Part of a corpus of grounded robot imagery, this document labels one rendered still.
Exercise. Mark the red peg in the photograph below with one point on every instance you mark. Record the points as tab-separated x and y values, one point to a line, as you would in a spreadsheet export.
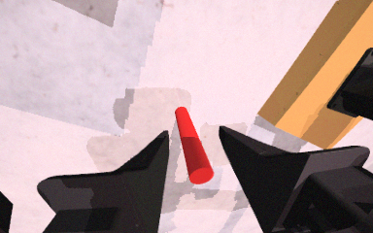
198	166

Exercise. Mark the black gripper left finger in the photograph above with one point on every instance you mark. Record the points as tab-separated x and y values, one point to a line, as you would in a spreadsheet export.
137	187

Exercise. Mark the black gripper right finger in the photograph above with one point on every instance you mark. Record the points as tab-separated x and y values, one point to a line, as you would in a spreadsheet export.
272	178

